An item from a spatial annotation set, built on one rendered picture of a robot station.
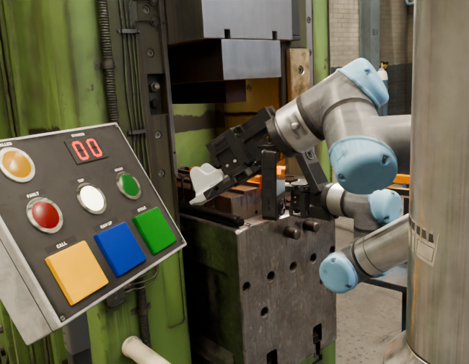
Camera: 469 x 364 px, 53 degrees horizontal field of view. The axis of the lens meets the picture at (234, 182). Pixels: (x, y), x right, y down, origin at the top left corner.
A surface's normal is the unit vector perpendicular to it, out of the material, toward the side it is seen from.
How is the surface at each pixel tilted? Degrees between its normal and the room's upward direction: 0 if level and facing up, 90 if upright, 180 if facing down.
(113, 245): 60
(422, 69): 90
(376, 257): 94
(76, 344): 90
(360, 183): 126
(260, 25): 90
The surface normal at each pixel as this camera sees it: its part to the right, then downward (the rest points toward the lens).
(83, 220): 0.76, -0.46
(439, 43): -0.89, 0.15
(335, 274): -0.62, 0.19
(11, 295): -0.40, 0.21
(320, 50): 0.65, 0.11
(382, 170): 0.04, 0.74
